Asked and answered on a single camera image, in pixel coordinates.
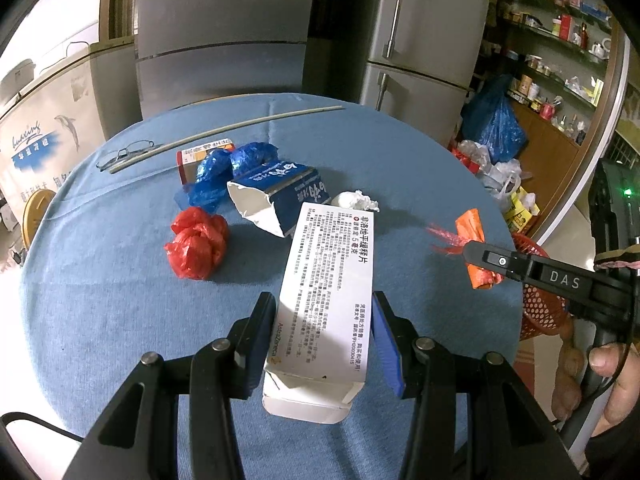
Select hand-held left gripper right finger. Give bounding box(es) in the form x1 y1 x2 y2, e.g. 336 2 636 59
372 290 584 480

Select white medicine box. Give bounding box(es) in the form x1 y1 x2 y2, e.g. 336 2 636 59
262 201 376 426

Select small blue plastic bag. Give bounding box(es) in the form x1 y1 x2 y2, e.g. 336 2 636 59
175 142 279 213

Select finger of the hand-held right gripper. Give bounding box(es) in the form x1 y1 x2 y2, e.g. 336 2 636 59
462 239 597 319

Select eyeglasses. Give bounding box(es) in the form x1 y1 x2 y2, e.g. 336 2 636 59
96 141 157 171

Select silver refrigerator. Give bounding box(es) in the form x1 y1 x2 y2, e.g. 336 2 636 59
345 0 497 121

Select blue and white carton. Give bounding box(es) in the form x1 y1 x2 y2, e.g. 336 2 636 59
226 160 335 238

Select white chest freezer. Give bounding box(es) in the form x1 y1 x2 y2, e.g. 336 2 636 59
0 42 136 271

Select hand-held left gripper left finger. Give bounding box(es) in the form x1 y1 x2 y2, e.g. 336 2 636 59
61 291 277 480

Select round wooden stool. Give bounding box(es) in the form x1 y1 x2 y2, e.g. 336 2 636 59
22 191 57 252

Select wooden display shelf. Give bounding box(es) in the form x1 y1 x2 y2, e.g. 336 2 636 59
477 0 618 241

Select white tissue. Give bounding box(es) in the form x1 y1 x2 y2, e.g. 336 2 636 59
331 190 381 212

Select blue tablecloth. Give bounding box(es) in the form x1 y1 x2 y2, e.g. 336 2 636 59
19 92 526 480

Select red mesh basket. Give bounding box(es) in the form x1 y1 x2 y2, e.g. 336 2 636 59
511 232 576 343

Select black cable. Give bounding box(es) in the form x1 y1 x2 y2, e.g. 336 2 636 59
0 411 85 443

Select person's right hand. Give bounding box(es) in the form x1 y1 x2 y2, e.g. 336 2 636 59
550 320 640 436

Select clear white plastic bags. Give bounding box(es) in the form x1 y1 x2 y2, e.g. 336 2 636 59
457 140 523 206

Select large blue plastic bag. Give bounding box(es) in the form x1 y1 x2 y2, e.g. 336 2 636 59
460 74 528 163

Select grey cabinet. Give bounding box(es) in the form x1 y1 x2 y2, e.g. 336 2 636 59
132 0 321 122

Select orange wrapper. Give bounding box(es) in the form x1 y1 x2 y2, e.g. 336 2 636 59
426 208 506 291

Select yellow shopping bag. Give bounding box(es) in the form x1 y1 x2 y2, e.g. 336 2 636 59
502 186 538 235

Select thin white stick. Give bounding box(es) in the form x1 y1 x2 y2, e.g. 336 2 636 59
109 105 346 175

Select red plastic bag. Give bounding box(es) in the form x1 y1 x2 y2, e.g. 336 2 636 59
165 206 232 281

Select small orange and white box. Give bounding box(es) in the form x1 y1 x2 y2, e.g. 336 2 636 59
176 138 236 185

